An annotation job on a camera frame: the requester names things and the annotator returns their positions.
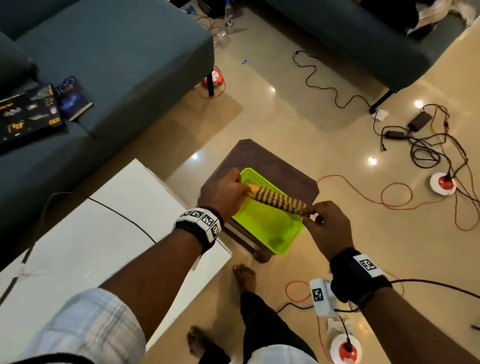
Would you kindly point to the black rod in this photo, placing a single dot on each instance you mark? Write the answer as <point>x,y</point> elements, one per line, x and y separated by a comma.
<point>381,101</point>
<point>210,86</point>

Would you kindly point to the brown checkered cloth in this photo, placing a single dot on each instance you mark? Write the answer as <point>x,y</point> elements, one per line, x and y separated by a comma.
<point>277,200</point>

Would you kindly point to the light blue shirt sleeve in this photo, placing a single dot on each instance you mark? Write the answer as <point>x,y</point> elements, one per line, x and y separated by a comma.
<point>86,330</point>

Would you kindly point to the light blue shirt hem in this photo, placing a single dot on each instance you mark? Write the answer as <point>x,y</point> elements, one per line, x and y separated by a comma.
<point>285,356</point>

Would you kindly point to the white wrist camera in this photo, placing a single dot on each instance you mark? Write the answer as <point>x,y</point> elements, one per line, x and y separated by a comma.
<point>322,298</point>

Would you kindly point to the person's left forearm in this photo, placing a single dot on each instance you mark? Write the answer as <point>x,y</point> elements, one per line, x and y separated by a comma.
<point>157,277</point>

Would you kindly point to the person's left leg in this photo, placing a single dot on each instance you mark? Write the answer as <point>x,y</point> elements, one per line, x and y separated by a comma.
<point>213,356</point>

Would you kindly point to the dark brown plastic chair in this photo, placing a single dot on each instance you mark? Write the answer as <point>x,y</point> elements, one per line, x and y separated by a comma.
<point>270,161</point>

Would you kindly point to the teal sofa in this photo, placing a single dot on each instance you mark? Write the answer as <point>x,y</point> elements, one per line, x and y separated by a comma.
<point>356,41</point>
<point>123,56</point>

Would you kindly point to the white fabric bundle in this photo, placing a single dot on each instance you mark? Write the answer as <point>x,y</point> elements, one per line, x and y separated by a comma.
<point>435,13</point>

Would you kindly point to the person's left foot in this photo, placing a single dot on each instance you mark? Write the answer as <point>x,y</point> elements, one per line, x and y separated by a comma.
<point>197,341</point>

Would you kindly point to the black power adapter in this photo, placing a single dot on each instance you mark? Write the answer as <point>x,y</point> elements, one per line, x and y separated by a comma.
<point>396,134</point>
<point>420,121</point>

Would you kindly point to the person's right foot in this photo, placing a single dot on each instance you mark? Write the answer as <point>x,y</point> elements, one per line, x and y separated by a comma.
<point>245,277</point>

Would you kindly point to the dark book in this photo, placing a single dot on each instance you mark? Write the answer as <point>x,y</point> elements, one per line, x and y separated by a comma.
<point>73,99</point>

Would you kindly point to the black printed box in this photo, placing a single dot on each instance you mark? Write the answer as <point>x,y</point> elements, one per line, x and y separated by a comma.
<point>28,116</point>

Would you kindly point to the black marker wristband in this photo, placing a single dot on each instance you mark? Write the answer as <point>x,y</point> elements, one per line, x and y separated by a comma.
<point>198,228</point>
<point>352,277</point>

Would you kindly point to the white table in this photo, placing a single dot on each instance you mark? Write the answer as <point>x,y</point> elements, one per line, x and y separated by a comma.
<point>75,255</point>

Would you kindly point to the person's right leg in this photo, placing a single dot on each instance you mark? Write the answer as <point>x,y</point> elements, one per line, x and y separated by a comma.
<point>270,322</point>

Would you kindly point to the person's left hand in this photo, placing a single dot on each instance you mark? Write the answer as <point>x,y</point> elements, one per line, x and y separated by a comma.
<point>221,195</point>

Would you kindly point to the black bag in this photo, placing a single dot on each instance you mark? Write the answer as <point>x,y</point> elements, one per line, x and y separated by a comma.
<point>212,7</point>

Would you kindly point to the white crumpled paper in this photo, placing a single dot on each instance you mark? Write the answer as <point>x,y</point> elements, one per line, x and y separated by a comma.
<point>380,114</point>

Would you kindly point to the green plastic basket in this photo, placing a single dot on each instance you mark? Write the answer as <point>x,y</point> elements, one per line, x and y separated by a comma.
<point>266,228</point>

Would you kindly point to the person's right hand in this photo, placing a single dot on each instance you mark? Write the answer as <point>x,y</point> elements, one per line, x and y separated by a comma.
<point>332,232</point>

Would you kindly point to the white red round device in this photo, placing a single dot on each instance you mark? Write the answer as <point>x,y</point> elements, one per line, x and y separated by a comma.
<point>443,183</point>
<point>345,350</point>
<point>214,78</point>

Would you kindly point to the clear plastic bottle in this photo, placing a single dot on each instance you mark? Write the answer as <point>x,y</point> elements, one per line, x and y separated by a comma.
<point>219,37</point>
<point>229,15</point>

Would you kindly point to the person's leg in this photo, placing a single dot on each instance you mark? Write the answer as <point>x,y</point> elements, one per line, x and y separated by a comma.
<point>270,322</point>
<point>213,356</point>

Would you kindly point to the person's foot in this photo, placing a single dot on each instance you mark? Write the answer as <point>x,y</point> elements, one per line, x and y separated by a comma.
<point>245,277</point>
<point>197,341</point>

